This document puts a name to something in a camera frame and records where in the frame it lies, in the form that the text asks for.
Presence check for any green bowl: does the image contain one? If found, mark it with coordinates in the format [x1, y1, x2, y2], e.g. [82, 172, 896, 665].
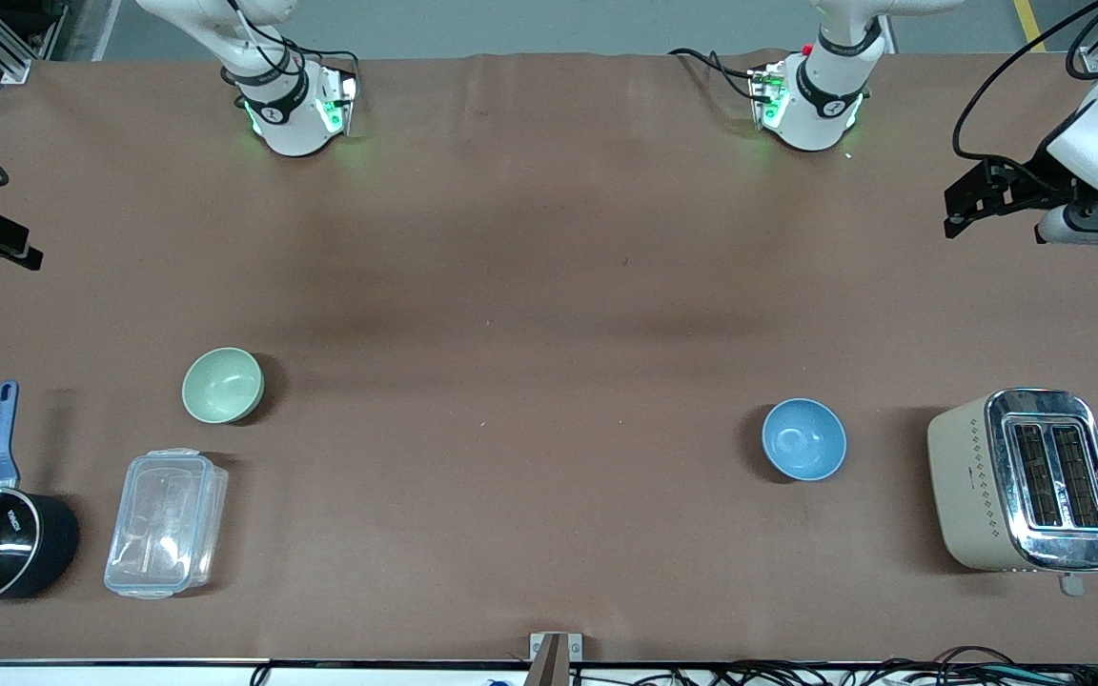
[181, 347, 265, 425]

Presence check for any blue bowl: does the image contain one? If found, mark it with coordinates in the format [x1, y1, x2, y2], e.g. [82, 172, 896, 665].
[762, 398, 847, 482]

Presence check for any arm base control box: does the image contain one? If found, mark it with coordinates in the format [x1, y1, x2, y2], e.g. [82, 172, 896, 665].
[748, 65, 790, 131]
[318, 69, 360, 137]

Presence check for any beige and chrome toaster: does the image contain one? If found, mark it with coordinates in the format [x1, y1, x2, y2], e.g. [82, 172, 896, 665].
[926, 387, 1098, 598]

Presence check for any clear plastic food container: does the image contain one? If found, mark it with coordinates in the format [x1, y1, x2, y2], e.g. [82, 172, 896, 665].
[104, 449, 229, 600]

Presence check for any brown table mat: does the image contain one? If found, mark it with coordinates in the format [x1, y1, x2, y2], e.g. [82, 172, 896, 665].
[0, 52, 1098, 664]

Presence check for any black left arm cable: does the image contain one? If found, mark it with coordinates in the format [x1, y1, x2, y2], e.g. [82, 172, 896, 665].
[952, 0, 1098, 165]

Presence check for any black base cable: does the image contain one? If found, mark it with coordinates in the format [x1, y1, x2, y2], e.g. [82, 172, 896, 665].
[667, 47, 762, 98]

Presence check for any black pot with blue handle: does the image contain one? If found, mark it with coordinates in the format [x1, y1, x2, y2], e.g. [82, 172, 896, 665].
[0, 381, 81, 607]

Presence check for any black cable tangle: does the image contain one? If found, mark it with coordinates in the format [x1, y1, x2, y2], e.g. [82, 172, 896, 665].
[701, 646, 1098, 686]

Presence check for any metal table edge bracket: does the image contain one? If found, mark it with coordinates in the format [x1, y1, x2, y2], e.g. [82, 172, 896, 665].
[529, 632, 584, 686]

